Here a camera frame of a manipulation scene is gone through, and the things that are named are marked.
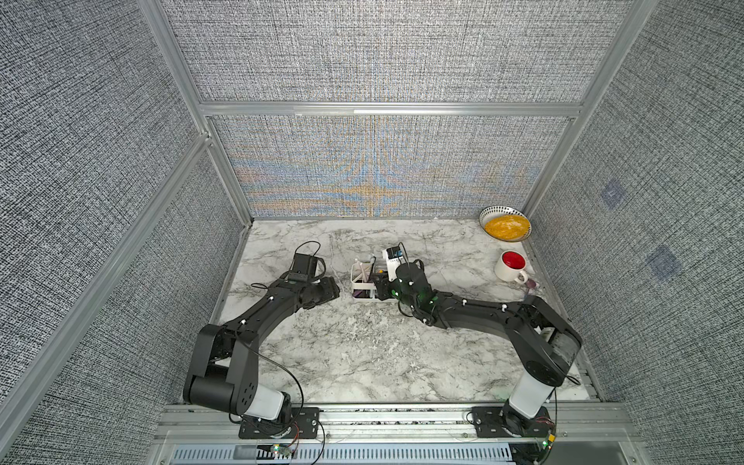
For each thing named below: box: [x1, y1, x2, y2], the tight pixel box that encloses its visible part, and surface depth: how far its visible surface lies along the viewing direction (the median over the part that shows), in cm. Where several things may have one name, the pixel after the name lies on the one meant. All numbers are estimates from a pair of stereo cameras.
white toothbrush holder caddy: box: [349, 260, 377, 300], surface depth 92 cm
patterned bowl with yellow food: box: [478, 205, 532, 243], surface depth 112 cm
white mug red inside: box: [494, 249, 528, 285], surface depth 100 cm
